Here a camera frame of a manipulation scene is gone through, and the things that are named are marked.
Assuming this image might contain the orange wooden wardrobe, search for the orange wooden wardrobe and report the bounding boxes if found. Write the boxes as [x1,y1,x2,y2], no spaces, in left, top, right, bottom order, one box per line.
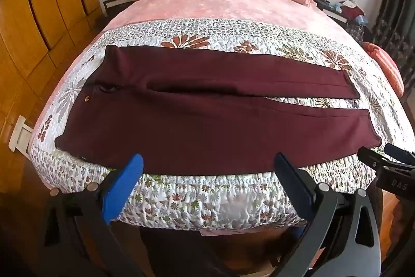
[0,0,104,167]

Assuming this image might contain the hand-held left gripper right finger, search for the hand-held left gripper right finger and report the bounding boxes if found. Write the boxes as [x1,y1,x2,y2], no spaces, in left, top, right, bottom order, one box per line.
[274,152,381,277]

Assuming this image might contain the plaid cloth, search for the plaid cloth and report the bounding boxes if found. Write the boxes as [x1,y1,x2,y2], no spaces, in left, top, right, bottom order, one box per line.
[344,22,366,44]

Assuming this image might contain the cluttered dark nightstand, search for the cluttered dark nightstand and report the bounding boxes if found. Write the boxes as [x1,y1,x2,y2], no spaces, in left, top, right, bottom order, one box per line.
[310,0,368,28]

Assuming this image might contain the white frame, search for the white frame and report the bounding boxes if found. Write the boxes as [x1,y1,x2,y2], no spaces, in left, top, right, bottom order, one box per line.
[9,115,35,156]

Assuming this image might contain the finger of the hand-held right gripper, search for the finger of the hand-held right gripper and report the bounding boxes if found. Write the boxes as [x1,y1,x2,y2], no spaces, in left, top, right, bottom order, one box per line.
[384,143,415,165]
[357,145,391,174]

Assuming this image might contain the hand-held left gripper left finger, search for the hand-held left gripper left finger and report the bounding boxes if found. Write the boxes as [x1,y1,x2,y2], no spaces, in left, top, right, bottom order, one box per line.
[44,153,144,277]

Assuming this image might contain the white floral quilt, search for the white floral quilt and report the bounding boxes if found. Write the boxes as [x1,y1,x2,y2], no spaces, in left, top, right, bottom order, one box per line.
[31,17,415,232]

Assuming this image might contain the maroon pants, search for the maroon pants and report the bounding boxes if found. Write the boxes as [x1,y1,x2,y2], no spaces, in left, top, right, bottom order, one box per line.
[54,45,381,175]

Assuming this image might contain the red cloth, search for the red cloth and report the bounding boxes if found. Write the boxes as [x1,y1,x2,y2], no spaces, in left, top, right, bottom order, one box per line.
[343,4,366,20]

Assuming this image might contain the orange striped cushion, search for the orange striped cushion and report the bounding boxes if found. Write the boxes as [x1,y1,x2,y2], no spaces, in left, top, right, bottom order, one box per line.
[361,41,406,100]

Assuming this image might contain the dark patterned curtain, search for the dark patterned curtain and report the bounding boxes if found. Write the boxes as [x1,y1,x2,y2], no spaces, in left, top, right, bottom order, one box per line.
[370,0,415,97]

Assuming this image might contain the pink bed sheet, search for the pink bed sheet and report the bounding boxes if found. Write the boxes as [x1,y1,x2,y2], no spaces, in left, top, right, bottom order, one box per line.
[31,0,349,154]

